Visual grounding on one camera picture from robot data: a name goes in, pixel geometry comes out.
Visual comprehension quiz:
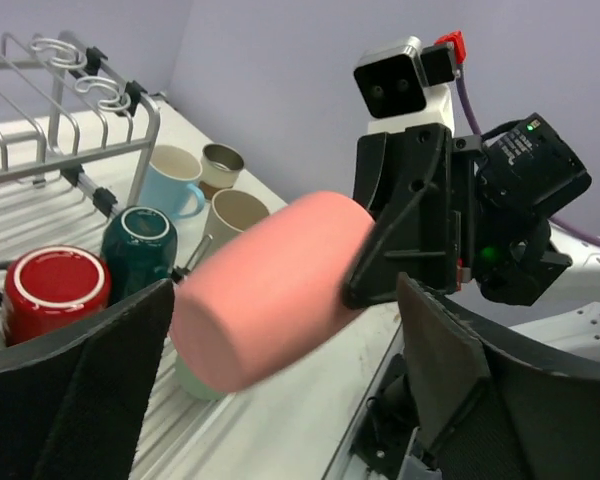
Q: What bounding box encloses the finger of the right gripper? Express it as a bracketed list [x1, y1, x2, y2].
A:
[352, 132, 393, 220]
[341, 124, 432, 309]

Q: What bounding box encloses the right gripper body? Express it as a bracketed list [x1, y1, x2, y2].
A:
[414, 122, 481, 296]

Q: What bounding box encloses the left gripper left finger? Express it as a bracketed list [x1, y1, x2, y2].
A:
[0, 280, 174, 479]

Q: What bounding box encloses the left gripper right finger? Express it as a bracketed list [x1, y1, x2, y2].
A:
[396, 274, 600, 479]

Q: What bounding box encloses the cream and brown cup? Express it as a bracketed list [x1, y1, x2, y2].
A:
[198, 143, 245, 200]

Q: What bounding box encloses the beige tumbler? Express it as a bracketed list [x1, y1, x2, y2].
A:
[202, 189, 270, 260]

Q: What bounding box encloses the pink tumbler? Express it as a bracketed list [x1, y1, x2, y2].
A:
[170, 191, 374, 393]

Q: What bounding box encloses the light blue mug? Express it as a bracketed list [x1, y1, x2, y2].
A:
[138, 145, 206, 221]

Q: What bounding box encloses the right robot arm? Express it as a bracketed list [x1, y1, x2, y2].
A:
[341, 114, 592, 309]

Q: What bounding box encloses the red mug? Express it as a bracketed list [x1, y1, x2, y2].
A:
[0, 245, 112, 346]

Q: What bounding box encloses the light green tumbler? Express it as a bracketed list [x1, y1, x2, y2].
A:
[174, 355, 226, 401]

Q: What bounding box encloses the dark green mug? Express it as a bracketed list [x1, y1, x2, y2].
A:
[100, 206, 178, 306]

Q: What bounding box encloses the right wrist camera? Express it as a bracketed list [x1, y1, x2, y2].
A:
[354, 36, 459, 134]

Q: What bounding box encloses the silver wire dish rack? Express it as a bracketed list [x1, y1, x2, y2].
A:
[0, 31, 220, 479]

